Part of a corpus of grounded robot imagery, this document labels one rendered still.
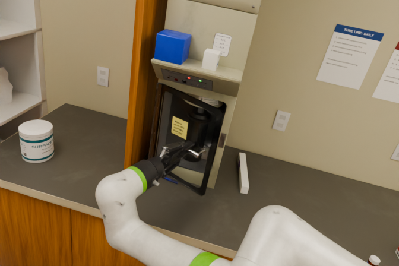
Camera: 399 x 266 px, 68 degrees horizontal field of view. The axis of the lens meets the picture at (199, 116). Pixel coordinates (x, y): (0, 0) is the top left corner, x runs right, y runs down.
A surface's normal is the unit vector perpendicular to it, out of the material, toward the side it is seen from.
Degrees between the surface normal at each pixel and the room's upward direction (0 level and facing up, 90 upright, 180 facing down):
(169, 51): 90
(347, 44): 90
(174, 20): 90
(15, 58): 90
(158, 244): 34
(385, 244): 2
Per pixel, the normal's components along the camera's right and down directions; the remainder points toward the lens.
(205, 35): -0.21, 0.41
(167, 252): -0.42, -0.79
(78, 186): 0.18, -0.87
